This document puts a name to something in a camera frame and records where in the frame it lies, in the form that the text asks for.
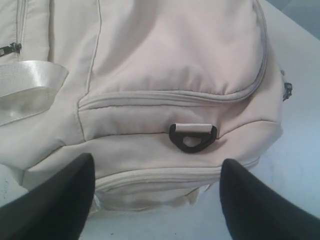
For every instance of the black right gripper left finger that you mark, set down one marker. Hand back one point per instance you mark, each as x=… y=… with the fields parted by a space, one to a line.
x=56 y=209

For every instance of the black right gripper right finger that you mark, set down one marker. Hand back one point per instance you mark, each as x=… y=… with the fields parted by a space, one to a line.
x=253 y=211

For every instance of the cream fabric duffel bag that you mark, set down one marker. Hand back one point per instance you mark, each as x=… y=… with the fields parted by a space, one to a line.
x=159 y=92

